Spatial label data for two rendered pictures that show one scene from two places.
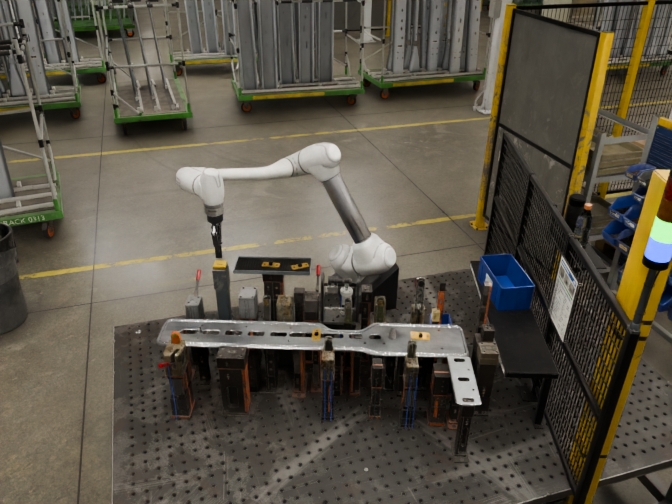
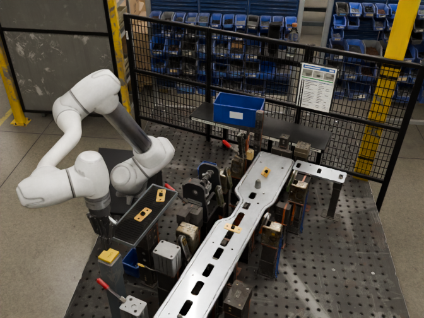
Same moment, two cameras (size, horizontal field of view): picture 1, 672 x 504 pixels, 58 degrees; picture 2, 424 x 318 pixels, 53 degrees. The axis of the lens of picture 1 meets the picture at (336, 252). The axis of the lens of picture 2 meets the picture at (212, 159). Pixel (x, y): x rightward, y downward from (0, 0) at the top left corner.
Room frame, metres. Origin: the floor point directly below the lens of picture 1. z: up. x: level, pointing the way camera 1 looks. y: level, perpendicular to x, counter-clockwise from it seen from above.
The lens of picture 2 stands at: (1.69, 1.44, 2.47)
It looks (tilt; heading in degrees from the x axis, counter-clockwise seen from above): 37 degrees down; 293
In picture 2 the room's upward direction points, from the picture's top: 1 degrees clockwise
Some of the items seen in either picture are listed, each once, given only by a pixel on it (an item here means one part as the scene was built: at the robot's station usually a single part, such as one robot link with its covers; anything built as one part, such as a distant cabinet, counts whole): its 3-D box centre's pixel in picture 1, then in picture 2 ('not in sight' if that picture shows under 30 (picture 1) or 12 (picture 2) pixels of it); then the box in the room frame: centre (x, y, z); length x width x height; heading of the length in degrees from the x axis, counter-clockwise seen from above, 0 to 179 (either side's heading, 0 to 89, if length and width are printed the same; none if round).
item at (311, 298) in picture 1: (312, 328); (193, 236); (2.36, 0.11, 0.89); 0.13 x 0.11 x 0.38; 179
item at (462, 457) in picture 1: (463, 427); (334, 197); (1.77, -0.53, 0.84); 0.11 x 0.06 x 0.29; 179
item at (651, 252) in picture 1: (660, 247); not in sight; (1.50, -0.93, 1.84); 0.07 x 0.07 x 0.06
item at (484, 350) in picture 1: (483, 379); (299, 169); (2.01, -0.65, 0.88); 0.08 x 0.08 x 0.36; 89
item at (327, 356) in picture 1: (328, 383); (269, 250); (1.99, 0.03, 0.87); 0.12 x 0.09 x 0.35; 179
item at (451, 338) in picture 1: (311, 336); (232, 232); (2.16, 0.10, 1.00); 1.38 x 0.22 x 0.02; 89
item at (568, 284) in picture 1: (564, 298); (316, 87); (2.04, -0.93, 1.30); 0.23 x 0.02 x 0.31; 179
